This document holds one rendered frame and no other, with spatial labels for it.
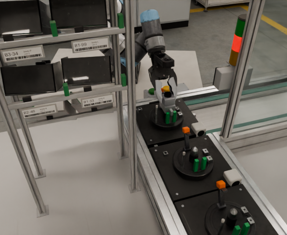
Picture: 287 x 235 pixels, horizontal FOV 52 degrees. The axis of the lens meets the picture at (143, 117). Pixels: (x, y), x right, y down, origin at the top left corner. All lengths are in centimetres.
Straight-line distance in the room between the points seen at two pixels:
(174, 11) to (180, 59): 260
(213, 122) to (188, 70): 55
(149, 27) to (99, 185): 63
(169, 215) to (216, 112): 60
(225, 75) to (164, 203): 46
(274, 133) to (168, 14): 332
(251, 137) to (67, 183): 74
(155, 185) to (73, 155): 41
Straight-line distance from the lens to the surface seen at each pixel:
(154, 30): 118
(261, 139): 131
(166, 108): 114
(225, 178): 103
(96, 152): 124
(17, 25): 75
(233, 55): 102
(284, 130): 136
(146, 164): 105
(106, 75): 82
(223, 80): 104
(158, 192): 98
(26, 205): 114
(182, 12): 450
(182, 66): 181
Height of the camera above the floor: 174
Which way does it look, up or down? 39 degrees down
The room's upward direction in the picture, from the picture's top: straight up
